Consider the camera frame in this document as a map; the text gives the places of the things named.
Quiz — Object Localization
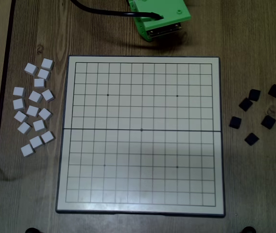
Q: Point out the white cube stone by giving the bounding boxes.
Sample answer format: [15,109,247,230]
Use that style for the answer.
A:
[40,131,56,145]
[34,78,46,89]
[23,63,38,76]
[13,86,26,98]
[33,119,47,133]
[17,121,33,135]
[38,107,53,121]
[40,58,55,71]
[26,105,40,118]
[20,143,35,158]
[13,98,26,111]
[29,135,44,150]
[41,89,56,102]
[13,110,29,124]
[28,90,43,104]
[37,68,52,81]

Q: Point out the green camera mount plate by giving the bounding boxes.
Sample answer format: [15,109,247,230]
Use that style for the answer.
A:
[127,0,192,31]

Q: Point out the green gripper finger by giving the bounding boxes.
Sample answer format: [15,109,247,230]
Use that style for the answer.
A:
[134,19,154,43]

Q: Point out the white go board with grid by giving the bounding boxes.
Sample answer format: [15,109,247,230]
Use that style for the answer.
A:
[55,55,226,218]

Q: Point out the black cube stone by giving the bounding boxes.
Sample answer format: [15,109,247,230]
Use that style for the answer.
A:
[228,116,242,130]
[248,88,261,102]
[260,115,276,130]
[267,83,276,99]
[244,132,260,147]
[238,97,254,112]

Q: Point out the small camera circuit board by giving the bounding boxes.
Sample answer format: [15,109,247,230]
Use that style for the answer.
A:
[147,21,183,37]

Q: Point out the thick black camera cable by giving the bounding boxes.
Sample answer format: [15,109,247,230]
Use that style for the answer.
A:
[69,0,164,20]

